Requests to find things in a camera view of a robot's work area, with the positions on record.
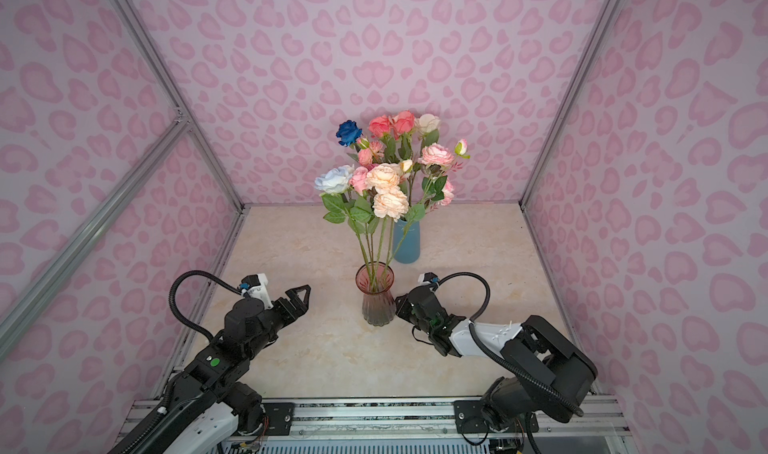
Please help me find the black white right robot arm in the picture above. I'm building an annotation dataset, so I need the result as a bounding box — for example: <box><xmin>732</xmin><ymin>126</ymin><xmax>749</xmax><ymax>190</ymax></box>
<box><xmin>395</xmin><ymin>282</ymin><xmax>598</xmax><ymax>432</ymax></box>

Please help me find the large cream pink rose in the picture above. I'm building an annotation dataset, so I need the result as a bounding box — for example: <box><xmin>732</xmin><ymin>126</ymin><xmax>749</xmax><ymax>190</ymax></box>
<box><xmin>363</xmin><ymin>164</ymin><xmax>410</xmax><ymax>266</ymax></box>

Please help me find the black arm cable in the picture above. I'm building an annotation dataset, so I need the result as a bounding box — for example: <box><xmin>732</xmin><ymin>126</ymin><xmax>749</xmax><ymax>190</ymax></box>
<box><xmin>436</xmin><ymin>271</ymin><xmax>586</xmax><ymax>418</ymax></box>
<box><xmin>168</xmin><ymin>269</ymin><xmax>242</xmax><ymax>342</ymax></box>

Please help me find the aluminium frame left corner post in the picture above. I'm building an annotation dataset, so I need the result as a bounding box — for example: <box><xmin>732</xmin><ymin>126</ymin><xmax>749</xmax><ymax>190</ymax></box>
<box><xmin>108</xmin><ymin>0</ymin><xmax>246</xmax><ymax>213</ymax></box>

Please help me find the magenta artificial rose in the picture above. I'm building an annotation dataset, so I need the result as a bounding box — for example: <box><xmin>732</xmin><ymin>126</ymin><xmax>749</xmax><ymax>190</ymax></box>
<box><xmin>380</xmin><ymin>111</ymin><xmax>415</xmax><ymax>206</ymax></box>

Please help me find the blue artificial rose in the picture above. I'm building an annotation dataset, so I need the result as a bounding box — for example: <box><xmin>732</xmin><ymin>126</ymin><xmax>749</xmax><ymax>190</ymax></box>
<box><xmin>335</xmin><ymin>120</ymin><xmax>363</xmax><ymax>147</ymax></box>

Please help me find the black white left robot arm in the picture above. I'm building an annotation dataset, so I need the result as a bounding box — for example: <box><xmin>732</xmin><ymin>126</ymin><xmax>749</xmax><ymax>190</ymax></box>
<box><xmin>111</xmin><ymin>285</ymin><xmax>311</xmax><ymax>453</ymax></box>

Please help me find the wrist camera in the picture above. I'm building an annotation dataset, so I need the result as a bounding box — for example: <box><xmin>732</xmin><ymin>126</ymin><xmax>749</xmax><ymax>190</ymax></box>
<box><xmin>238</xmin><ymin>273</ymin><xmax>273</xmax><ymax>309</ymax></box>
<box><xmin>418</xmin><ymin>272</ymin><xmax>440</xmax><ymax>290</ymax></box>

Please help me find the aluminium frame right corner post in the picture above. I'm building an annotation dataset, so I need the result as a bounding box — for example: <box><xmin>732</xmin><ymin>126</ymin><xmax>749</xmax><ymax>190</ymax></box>
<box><xmin>519</xmin><ymin>0</ymin><xmax>626</xmax><ymax>213</ymax></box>

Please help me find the red ribbed glass vase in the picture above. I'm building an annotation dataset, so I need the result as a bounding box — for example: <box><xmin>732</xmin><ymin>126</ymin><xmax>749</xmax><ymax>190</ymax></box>
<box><xmin>355</xmin><ymin>262</ymin><xmax>396</xmax><ymax>327</ymax></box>

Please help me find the light pink artificial rose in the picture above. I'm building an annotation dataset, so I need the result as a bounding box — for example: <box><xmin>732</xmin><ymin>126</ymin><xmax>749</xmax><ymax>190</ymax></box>
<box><xmin>349</xmin><ymin>166</ymin><xmax>369</xmax><ymax>195</ymax></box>

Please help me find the aluminium frame corner post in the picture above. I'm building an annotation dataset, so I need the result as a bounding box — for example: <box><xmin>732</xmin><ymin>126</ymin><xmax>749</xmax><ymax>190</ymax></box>
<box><xmin>108</xmin><ymin>0</ymin><xmax>246</xmax><ymax>213</ymax></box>
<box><xmin>519</xmin><ymin>0</ymin><xmax>626</xmax><ymax>213</ymax></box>

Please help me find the pink carnation spray stem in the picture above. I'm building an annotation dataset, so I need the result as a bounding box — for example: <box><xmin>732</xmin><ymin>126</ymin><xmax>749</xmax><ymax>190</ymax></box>
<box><xmin>356</xmin><ymin>138</ymin><xmax>385</xmax><ymax>170</ymax></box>

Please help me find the teal ceramic vase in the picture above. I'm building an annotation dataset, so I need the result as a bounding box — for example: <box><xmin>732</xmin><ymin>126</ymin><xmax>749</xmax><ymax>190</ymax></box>
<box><xmin>392</xmin><ymin>219</ymin><xmax>421</xmax><ymax>264</ymax></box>

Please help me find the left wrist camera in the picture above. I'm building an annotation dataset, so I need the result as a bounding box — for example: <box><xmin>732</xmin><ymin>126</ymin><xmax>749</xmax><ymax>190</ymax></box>
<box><xmin>238</xmin><ymin>273</ymin><xmax>273</xmax><ymax>309</ymax></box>

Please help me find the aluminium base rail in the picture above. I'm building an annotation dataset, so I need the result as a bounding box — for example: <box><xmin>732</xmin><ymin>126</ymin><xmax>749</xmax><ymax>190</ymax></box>
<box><xmin>119</xmin><ymin>395</ymin><xmax>637</xmax><ymax>454</ymax></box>

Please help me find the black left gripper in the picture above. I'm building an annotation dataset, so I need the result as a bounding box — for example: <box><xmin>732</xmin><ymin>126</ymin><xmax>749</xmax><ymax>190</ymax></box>
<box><xmin>245</xmin><ymin>282</ymin><xmax>310</xmax><ymax>363</ymax></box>

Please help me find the aluminium frame left diagonal bar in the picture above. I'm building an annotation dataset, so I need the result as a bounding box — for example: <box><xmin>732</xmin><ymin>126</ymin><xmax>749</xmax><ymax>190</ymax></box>
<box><xmin>1</xmin><ymin>115</ymin><xmax>189</xmax><ymax>359</ymax></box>

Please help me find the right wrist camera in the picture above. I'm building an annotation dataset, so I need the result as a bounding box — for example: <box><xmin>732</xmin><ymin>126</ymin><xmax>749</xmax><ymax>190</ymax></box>
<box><xmin>418</xmin><ymin>272</ymin><xmax>440</xmax><ymax>290</ymax></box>

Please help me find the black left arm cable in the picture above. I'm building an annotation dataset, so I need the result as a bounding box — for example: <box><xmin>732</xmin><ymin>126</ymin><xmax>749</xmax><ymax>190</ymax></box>
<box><xmin>168</xmin><ymin>269</ymin><xmax>242</xmax><ymax>342</ymax></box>

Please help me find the pale blue white rose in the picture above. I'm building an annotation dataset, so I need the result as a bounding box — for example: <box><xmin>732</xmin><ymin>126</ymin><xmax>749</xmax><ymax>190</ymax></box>
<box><xmin>314</xmin><ymin>165</ymin><xmax>371</xmax><ymax>265</ymax></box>

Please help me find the coral pink artificial rose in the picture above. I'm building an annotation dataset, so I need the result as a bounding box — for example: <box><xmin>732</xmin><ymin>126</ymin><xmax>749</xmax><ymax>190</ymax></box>
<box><xmin>368</xmin><ymin>115</ymin><xmax>393</xmax><ymax>139</ymax></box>

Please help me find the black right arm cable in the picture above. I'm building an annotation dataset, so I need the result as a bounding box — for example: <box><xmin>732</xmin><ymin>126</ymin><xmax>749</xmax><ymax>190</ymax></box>
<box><xmin>436</xmin><ymin>271</ymin><xmax>586</xmax><ymax>418</ymax></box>

